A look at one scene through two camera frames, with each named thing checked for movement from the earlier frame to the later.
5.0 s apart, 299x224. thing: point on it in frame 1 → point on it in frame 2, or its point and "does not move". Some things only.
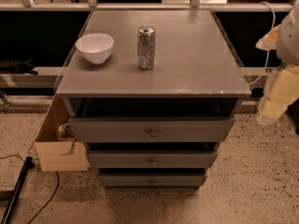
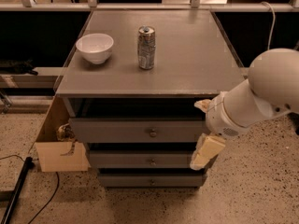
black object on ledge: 9,66 does not move
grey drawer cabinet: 153,93 does not move
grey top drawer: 152,130 does not move
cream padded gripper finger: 269,41 → 217,119
